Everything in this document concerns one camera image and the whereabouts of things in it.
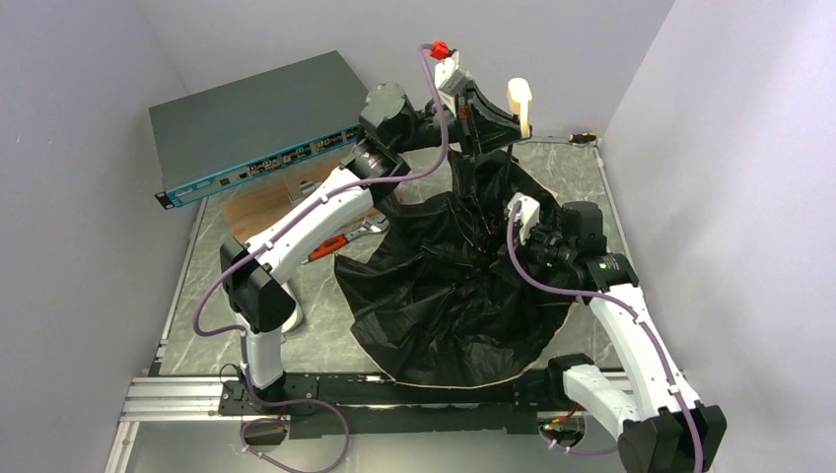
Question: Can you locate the mint green umbrella sleeve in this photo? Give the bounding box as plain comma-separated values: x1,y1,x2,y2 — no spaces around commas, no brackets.
281,283,304,334

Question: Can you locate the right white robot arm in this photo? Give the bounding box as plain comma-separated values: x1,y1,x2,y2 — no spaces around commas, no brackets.
506,194,728,472

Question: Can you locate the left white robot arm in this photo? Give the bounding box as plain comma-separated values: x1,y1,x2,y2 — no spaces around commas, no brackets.
220,78,532,402

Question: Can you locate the wooden board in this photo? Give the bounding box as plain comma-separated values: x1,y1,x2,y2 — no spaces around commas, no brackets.
222,159,338,242

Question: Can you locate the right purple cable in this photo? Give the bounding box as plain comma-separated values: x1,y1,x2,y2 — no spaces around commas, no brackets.
506,198,705,473

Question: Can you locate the purple cable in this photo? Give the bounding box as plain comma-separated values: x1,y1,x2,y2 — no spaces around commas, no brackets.
192,39,455,473
506,198,705,473

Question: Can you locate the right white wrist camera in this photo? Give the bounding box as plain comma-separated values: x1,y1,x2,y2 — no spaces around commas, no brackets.
506,192,540,245

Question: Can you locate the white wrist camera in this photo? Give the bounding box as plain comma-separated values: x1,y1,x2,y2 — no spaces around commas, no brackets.
506,192,540,245
434,50,472,115

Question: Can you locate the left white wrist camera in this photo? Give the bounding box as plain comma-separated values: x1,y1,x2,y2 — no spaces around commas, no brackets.
434,50,472,115

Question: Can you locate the black yellow screwdriver handle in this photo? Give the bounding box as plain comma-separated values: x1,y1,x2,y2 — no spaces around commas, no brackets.
568,132,597,145

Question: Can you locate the grey metal bracket stand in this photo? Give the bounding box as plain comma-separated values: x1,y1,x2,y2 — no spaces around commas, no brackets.
300,180,321,199

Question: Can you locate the red handled adjustable wrench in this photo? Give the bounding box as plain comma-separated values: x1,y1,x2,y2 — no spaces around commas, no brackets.
303,216,389,264

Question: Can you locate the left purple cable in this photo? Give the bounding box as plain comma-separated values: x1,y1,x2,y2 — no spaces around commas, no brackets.
192,39,455,473

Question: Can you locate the grey blue network switch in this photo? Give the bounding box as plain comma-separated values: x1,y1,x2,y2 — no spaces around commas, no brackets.
149,50,369,210

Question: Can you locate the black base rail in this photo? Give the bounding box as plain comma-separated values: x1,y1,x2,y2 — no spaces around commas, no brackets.
216,370,574,439

